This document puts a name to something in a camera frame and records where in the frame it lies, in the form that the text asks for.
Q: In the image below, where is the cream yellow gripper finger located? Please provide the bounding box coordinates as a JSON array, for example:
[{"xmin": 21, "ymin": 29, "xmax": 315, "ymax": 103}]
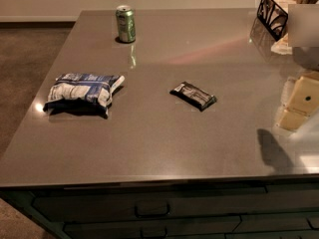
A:
[{"xmin": 276, "ymin": 71, "xmax": 319, "ymax": 131}]

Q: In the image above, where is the dark chocolate rxbar wrapper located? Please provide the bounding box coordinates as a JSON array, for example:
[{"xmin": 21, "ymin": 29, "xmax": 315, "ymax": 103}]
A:
[{"xmin": 169, "ymin": 82, "xmax": 217, "ymax": 112}]

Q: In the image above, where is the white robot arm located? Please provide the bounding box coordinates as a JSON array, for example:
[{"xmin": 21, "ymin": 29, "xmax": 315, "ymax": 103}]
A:
[{"xmin": 276, "ymin": 4, "xmax": 319, "ymax": 131}]

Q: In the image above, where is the dark cabinet drawer front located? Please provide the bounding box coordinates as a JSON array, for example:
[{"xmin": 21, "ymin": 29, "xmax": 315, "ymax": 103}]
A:
[{"xmin": 33, "ymin": 188, "xmax": 319, "ymax": 223}]

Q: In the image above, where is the green soda can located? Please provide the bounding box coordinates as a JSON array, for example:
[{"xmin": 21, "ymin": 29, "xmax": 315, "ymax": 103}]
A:
[{"xmin": 116, "ymin": 5, "xmax": 136, "ymax": 43}]

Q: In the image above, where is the blue white snack bag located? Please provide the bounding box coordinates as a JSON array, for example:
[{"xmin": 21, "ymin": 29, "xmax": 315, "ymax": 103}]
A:
[{"xmin": 43, "ymin": 73, "xmax": 125, "ymax": 118}]

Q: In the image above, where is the black wire napkin basket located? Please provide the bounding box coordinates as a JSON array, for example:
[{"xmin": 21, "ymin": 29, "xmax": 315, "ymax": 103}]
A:
[{"xmin": 257, "ymin": 0, "xmax": 319, "ymax": 41}]

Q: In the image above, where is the dark drawer handle lower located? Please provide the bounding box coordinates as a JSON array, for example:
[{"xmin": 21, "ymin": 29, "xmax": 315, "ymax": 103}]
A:
[{"xmin": 140, "ymin": 227, "xmax": 167, "ymax": 239}]

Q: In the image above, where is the dark drawer handle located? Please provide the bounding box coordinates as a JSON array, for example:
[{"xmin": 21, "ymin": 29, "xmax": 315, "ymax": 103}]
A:
[
  {"xmin": 135, "ymin": 201, "xmax": 170, "ymax": 218},
  {"xmin": 140, "ymin": 227, "xmax": 167, "ymax": 239}
]

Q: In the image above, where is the dark drawer handle upper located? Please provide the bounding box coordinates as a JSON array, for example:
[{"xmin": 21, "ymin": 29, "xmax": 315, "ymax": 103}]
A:
[{"xmin": 135, "ymin": 201, "xmax": 170, "ymax": 218}]

